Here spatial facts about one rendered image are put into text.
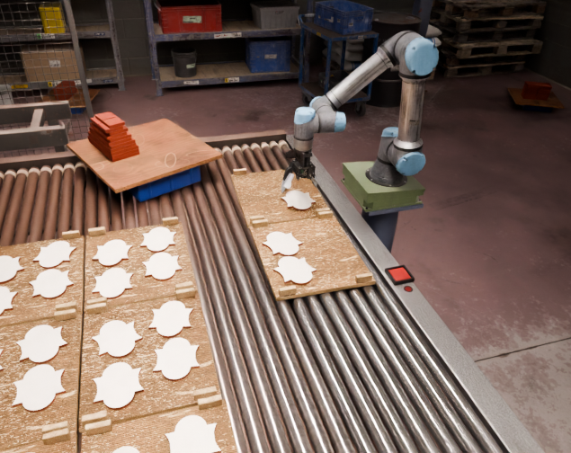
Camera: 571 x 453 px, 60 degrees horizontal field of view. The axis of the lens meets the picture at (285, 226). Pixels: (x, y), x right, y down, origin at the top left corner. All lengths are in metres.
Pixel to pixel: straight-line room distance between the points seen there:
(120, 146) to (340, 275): 1.09
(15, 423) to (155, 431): 0.34
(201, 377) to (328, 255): 0.66
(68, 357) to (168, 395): 0.32
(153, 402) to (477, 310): 2.20
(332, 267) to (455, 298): 1.55
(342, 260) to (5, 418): 1.10
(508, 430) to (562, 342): 1.76
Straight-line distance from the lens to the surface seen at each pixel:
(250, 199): 2.07
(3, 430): 1.45
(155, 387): 1.40
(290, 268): 1.69
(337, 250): 1.81
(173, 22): 5.82
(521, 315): 3.23
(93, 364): 1.49
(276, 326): 1.53
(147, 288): 1.68
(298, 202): 2.04
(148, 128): 2.50
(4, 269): 1.90
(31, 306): 1.73
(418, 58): 1.87
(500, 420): 1.47
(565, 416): 2.83
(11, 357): 1.60
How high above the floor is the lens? 2.04
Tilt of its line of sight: 35 degrees down
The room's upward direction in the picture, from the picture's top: 2 degrees clockwise
